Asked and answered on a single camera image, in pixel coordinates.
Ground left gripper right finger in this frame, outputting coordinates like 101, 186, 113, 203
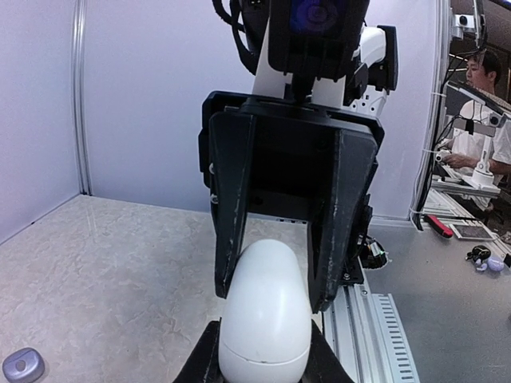
301, 321, 354, 383

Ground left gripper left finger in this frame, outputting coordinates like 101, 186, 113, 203
173, 321, 222, 383

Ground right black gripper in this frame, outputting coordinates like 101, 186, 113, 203
199, 91, 384, 314

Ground white earbud charging case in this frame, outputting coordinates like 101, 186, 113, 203
218, 239, 312, 382

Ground purple earbud charging case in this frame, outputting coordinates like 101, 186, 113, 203
2, 347, 46, 383

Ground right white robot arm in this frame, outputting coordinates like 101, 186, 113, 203
198, 1, 398, 312

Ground grey tray on bench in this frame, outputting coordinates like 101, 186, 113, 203
450, 224, 497, 241

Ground person in white shirt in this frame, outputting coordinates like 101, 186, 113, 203
438, 49, 511, 212

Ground aluminium front rail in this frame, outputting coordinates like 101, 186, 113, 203
323, 278, 422, 383

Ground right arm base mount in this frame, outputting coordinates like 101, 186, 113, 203
339, 229, 388, 286

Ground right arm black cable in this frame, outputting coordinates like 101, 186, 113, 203
211, 0, 259, 77

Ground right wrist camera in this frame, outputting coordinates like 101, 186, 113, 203
268, 0, 370, 81

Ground red handled tool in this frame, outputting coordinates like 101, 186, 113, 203
423, 214, 454, 239

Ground right aluminium corner post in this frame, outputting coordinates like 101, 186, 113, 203
410, 1, 453, 231

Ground aluminium corner post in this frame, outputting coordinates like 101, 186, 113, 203
410, 1, 453, 231
71, 0, 93, 195

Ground left aluminium corner post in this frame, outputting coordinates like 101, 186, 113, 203
71, 0, 93, 195

